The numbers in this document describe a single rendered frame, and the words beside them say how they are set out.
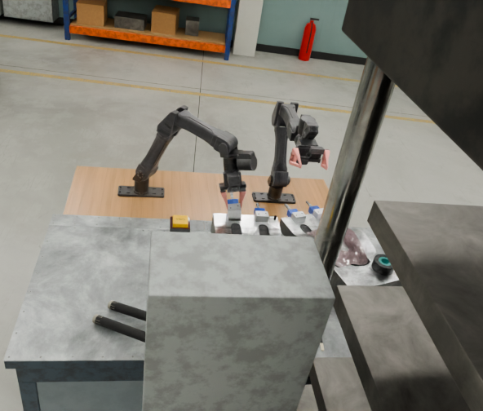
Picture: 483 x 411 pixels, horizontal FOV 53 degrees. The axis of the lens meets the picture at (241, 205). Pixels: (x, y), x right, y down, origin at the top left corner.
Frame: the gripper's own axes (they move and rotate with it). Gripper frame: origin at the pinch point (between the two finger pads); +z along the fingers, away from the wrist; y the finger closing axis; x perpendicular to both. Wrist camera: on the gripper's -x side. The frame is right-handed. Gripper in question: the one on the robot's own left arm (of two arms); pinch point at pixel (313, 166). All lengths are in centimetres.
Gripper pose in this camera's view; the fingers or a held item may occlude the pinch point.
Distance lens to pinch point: 174.2
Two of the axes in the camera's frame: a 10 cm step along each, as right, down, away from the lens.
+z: 1.2, 5.9, -8.0
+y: 9.8, 0.4, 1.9
